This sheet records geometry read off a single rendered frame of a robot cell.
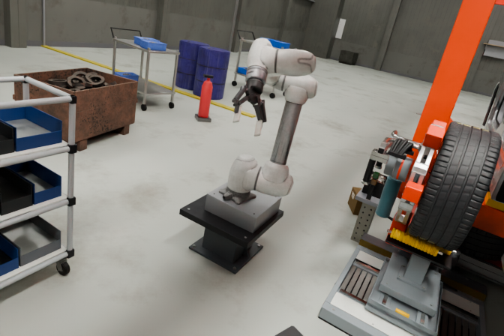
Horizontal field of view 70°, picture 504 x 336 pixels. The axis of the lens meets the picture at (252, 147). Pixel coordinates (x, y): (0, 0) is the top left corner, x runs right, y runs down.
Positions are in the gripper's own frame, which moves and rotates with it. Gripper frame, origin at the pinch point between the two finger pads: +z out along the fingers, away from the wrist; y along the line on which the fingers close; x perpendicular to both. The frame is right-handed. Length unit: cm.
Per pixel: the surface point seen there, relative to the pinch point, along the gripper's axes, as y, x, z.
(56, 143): 36, -86, 11
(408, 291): -128, 24, 48
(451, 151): -79, 58, -14
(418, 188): -77, 44, 4
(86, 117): -32, -234, -61
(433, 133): -74, 51, -22
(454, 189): -81, 58, 4
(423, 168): -79, 45, -7
